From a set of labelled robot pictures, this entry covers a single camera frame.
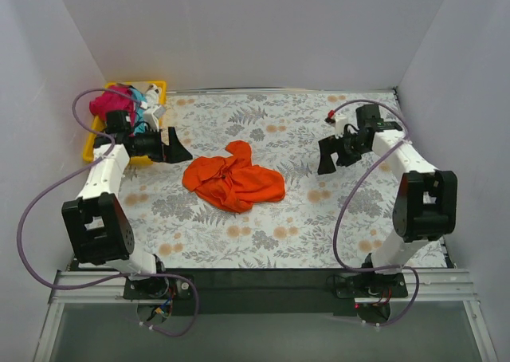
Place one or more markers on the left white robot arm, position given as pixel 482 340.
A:
pixel 99 230

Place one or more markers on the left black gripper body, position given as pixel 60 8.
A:
pixel 164 150

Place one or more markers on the white t shirt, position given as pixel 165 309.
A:
pixel 152 97

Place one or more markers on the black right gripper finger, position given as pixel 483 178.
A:
pixel 345 157
pixel 327 146

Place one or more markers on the orange t shirt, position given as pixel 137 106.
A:
pixel 233 183

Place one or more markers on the aluminium mounting rail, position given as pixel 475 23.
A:
pixel 429 284

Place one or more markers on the yellow plastic bin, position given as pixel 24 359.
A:
pixel 99 125

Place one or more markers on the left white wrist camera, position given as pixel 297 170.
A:
pixel 152 114

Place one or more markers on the magenta t shirt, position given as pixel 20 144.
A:
pixel 118 99

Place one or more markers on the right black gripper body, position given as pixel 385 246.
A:
pixel 339 151

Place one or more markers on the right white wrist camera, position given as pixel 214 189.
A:
pixel 340 123

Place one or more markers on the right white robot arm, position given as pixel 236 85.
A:
pixel 425 206

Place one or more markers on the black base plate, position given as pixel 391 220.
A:
pixel 187 300

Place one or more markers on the floral patterned table mat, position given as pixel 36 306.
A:
pixel 322 221

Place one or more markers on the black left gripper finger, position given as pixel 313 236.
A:
pixel 164 153
pixel 175 151

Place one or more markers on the teal t shirt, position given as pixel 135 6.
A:
pixel 135 109

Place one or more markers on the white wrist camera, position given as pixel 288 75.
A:
pixel 340 123
pixel 152 114

